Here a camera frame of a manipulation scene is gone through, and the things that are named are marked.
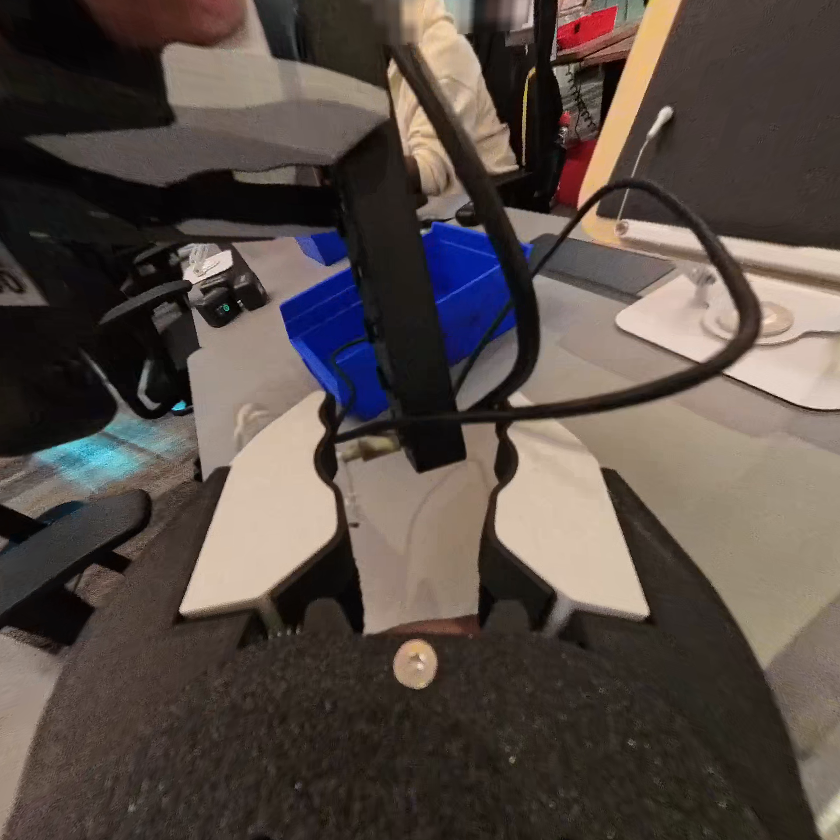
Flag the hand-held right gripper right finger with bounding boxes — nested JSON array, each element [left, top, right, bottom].
[[477, 392, 652, 634]]

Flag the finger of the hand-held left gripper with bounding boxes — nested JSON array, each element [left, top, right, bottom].
[[26, 120, 389, 189], [161, 13, 392, 130]]

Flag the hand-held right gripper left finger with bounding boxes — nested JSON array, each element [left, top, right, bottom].
[[178, 392, 366, 634]]

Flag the white cable with blue ties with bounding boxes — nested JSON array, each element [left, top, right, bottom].
[[338, 435, 399, 526]]

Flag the black usb hub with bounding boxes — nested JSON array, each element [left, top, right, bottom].
[[331, 121, 469, 475]]

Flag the blue plastic bin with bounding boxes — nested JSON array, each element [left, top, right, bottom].
[[295, 230, 350, 266], [280, 222, 534, 421]]

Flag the thin black usb cable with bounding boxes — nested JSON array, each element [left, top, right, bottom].
[[327, 178, 763, 442]]

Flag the grey desk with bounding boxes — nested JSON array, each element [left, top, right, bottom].
[[187, 203, 840, 840]]

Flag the wood framed black desk screen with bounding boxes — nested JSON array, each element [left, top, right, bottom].
[[579, 0, 840, 250]]

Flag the person's left hand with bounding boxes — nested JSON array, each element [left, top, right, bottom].
[[85, 0, 249, 48]]

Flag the black charger with green light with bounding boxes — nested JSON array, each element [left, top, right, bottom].
[[192, 276, 250, 328]]

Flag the black pole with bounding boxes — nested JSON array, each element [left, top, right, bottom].
[[525, 0, 567, 212]]

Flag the red canister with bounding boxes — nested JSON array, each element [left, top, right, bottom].
[[554, 112, 599, 206]]

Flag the red plastic bin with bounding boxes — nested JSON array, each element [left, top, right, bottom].
[[556, 5, 619, 51]]

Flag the grey desk cable flap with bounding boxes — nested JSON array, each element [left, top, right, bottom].
[[530, 235, 677, 299]]

